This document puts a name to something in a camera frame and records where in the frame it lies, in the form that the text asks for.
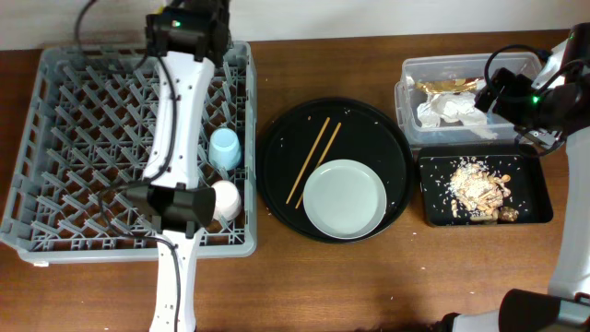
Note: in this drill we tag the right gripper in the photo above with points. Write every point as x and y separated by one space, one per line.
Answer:
516 87

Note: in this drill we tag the gold snack wrapper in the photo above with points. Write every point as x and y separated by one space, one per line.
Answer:
451 86

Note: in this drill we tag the white napkin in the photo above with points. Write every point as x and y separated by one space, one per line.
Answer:
454 109

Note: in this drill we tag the food scraps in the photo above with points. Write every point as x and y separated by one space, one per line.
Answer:
477 192

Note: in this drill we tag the wooden chopstick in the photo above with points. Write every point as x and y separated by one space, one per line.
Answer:
307 160
322 158

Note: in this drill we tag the grey plate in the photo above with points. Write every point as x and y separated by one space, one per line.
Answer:
344 199

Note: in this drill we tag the light blue cup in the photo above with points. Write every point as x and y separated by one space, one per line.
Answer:
224 149

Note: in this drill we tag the pink cup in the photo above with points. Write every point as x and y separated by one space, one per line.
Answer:
228 203

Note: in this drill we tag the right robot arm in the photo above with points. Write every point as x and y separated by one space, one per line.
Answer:
556 103

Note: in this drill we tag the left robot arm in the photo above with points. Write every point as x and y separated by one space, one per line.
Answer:
189 40

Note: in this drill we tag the grey dishwasher rack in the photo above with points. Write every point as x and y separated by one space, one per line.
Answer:
91 124

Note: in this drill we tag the clear plastic bin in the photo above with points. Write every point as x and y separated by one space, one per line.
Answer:
439 68

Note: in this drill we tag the black rectangular tray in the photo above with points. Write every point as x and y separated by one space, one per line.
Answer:
529 194

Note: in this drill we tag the round black tray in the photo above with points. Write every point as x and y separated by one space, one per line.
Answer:
366 135

